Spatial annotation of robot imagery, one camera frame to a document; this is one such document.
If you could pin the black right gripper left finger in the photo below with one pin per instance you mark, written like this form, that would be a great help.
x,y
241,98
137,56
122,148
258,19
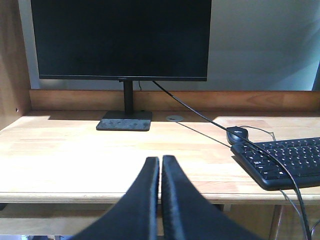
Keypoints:
x,y
134,216

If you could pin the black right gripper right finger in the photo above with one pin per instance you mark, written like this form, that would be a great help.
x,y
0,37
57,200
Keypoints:
x,y
187,215

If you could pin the black computer mouse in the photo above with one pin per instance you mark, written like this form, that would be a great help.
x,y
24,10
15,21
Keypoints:
x,y
236,135

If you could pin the wooden desk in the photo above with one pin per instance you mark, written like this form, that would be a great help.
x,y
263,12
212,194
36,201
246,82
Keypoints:
x,y
58,173

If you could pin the black keyboard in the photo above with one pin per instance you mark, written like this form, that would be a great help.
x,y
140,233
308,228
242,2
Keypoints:
x,y
274,164

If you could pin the black computer monitor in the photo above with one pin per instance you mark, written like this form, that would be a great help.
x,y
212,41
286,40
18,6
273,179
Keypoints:
x,y
125,41

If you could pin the grey desk cable grommet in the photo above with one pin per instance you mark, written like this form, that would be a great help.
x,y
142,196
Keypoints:
x,y
174,118

